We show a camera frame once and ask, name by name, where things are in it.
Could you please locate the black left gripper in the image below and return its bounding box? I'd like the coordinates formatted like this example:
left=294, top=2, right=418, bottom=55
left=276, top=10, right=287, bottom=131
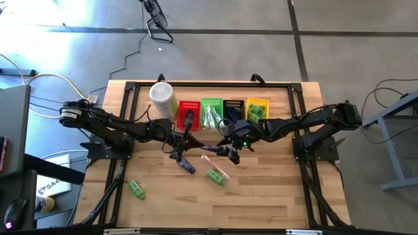
left=166, top=125, right=206, bottom=163

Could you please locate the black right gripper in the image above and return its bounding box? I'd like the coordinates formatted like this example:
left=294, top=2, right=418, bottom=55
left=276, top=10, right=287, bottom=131
left=217, top=119, right=264, bottom=165

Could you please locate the red toothbrush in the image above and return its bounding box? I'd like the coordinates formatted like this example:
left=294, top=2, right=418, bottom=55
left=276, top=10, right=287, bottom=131
left=200, top=153, right=231, bottom=181

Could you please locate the red plastic basket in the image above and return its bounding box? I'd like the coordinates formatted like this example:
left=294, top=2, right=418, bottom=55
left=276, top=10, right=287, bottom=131
left=176, top=100, right=201, bottom=131

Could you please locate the black plastic basket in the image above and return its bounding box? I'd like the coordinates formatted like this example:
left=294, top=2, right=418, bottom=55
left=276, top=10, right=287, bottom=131
left=222, top=99, right=246, bottom=124

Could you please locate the green plastic basket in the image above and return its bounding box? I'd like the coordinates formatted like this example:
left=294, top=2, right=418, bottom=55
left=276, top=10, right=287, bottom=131
left=200, top=97, right=224, bottom=130

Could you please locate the yellow plastic basket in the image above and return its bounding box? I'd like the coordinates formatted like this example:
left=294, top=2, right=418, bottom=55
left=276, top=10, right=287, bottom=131
left=245, top=97, right=270, bottom=127

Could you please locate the white green wipes canister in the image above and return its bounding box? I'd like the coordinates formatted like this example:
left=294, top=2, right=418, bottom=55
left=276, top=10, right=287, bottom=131
left=149, top=81, right=180, bottom=121

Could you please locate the black floor fan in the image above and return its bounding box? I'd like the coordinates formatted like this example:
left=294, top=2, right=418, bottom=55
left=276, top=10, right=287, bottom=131
left=139, top=0, right=174, bottom=44

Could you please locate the white printed box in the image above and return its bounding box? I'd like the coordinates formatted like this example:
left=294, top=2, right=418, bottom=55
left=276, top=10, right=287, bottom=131
left=35, top=154, right=72, bottom=197

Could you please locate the black desk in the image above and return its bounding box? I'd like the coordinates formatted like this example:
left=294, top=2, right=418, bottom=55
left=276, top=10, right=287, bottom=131
left=0, top=152, right=86, bottom=230

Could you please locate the yellow white cup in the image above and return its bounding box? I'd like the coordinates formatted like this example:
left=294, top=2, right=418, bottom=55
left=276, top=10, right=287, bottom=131
left=34, top=195, right=56, bottom=213

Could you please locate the grey metal table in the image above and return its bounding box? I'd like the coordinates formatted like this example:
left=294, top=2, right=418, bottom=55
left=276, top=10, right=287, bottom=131
left=361, top=91, right=418, bottom=191

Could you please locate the grey computer case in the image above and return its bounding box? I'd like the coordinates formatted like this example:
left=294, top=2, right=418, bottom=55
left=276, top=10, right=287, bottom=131
left=0, top=84, right=32, bottom=177

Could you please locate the grey floor power strip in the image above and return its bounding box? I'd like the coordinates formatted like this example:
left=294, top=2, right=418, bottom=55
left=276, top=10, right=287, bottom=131
left=0, top=68, right=37, bottom=77

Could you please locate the black computer mouse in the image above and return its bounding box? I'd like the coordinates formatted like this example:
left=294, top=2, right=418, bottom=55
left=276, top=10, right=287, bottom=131
left=3, top=197, right=28, bottom=231

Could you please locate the black aluminium table frame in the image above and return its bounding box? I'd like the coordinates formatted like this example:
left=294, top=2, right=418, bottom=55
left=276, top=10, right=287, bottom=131
left=80, top=80, right=352, bottom=229

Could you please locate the silver aluminium bracket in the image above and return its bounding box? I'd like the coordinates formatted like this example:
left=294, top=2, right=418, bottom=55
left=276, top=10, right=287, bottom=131
left=285, top=228, right=324, bottom=235
left=103, top=228, right=142, bottom=235

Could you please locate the black fan cable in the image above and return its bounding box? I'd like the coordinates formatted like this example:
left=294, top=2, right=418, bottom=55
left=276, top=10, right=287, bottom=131
left=108, top=32, right=148, bottom=81

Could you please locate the black floor cable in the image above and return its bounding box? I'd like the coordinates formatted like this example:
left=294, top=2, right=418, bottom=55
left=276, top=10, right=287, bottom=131
left=359, top=78, right=418, bottom=146

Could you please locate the cream floor cable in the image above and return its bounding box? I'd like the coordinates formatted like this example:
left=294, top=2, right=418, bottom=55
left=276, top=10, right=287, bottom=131
left=0, top=54, right=89, bottom=119

